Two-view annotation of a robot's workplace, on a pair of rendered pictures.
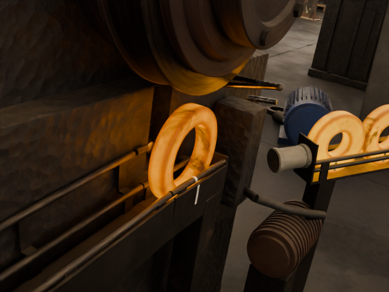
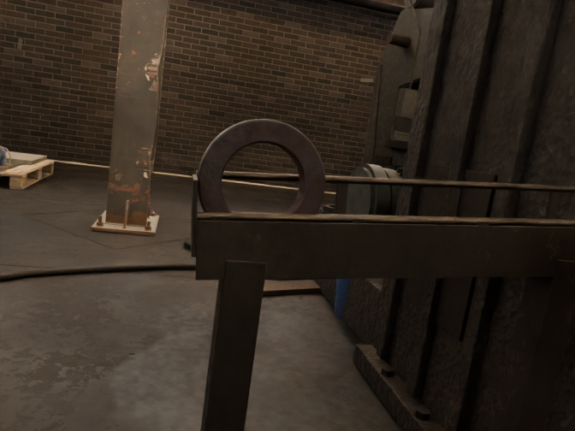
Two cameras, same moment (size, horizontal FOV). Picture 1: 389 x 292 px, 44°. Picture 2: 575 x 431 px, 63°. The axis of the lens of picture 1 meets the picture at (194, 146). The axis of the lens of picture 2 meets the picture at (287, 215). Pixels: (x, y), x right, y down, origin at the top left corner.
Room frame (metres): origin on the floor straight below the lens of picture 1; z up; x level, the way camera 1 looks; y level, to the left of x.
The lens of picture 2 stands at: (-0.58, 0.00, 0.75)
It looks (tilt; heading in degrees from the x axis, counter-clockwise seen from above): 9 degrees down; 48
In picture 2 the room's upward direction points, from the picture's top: 8 degrees clockwise
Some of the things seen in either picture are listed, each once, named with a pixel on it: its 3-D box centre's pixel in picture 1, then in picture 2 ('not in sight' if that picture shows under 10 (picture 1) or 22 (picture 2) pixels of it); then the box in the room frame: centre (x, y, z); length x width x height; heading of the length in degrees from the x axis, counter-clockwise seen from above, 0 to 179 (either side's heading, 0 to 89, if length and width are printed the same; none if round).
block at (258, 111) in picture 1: (231, 151); not in sight; (1.02, -0.09, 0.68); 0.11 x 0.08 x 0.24; 62
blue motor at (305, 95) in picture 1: (307, 115); not in sight; (2.98, -0.69, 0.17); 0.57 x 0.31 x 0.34; 172
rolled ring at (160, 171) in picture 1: (184, 153); not in sight; (0.81, 0.02, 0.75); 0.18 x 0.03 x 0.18; 152
